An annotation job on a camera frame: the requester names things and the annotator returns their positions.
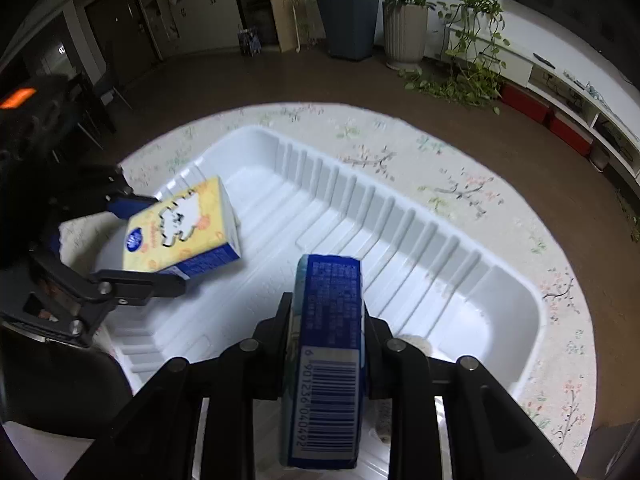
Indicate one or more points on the light wooden wall panel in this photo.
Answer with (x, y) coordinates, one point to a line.
(280, 0)

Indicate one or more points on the dark door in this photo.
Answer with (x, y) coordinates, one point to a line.
(122, 30)

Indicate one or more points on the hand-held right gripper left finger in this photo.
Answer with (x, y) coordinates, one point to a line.
(272, 355)

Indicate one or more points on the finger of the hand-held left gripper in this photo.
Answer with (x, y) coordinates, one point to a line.
(145, 287)
(127, 206)

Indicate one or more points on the white ribbed plant pot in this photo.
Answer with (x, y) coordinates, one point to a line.
(404, 35)

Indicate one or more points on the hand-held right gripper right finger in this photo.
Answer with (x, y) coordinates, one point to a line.
(380, 360)

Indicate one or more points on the yellow tissue pack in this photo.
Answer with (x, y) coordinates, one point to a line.
(185, 225)

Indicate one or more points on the dark blue square plant pot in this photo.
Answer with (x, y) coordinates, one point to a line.
(347, 25)

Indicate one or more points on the white plastic tray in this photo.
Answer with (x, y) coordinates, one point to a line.
(380, 250)

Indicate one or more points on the blue tissue pack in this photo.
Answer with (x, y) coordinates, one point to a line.
(327, 340)

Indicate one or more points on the dark open shelf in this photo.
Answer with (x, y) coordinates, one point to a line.
(257, 0)

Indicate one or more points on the small white pot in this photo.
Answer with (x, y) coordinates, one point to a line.
(599, 157)

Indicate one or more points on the trailing vine plant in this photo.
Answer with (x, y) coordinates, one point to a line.
(470, 60)

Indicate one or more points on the red storage box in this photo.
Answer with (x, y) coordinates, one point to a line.
(570, 132)
(525, 102)

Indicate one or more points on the dark flat item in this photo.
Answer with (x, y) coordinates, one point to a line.
(544, 60)

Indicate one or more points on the white low cabinet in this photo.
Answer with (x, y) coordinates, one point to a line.
(520, 67)

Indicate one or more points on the dark dining chair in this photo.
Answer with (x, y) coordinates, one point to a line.
(107, 87)

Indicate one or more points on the white tall cabinet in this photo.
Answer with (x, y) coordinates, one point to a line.
(210, 5)

